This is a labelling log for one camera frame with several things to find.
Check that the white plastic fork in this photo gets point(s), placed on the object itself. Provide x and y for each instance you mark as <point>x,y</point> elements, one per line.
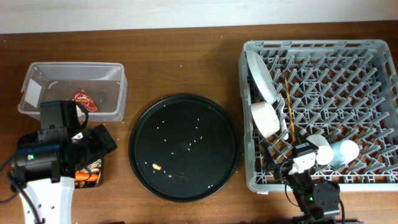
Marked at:
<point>280,100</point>

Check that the white bowl with food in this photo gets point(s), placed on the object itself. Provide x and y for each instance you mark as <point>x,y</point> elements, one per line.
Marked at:
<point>265,118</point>

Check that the blue plastic cup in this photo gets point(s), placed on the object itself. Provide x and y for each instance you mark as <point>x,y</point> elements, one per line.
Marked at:
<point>344,152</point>

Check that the orange carrot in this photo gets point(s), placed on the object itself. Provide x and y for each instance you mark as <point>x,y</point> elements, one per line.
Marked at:
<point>81,176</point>

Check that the white plastic cup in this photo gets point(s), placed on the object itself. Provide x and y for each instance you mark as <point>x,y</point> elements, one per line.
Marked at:
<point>325,153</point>

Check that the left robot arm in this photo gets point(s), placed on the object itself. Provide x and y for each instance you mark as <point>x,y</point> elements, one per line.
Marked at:
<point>43,201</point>

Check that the round black serving tray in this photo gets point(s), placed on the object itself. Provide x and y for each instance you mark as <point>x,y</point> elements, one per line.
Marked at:
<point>195,142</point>

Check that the black rectangular tray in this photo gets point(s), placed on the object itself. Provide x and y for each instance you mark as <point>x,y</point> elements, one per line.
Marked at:
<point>80,158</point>

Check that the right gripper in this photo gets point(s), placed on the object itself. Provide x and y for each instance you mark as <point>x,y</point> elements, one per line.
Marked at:
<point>282,166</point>

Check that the wooden chopstick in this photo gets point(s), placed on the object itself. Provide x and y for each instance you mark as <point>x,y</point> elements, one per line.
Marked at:
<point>289,109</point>

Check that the grey round plate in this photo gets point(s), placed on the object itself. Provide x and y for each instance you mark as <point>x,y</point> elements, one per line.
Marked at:
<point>262,77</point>

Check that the grey dishwasher rack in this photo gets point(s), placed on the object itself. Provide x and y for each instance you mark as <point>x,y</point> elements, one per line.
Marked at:
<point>340,89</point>

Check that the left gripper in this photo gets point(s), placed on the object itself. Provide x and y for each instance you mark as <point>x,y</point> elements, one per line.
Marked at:
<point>101,142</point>

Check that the clear plastic bin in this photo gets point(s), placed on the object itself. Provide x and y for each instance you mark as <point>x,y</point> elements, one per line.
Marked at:
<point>105,83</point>

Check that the peanut shell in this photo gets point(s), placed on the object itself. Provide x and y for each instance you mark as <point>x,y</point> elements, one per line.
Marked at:
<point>156,167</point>

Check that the red snack wrapper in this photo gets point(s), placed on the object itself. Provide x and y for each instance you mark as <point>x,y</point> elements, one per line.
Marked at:
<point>88,103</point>

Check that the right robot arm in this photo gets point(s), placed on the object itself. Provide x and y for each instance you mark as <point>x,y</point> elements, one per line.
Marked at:
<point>319,199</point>

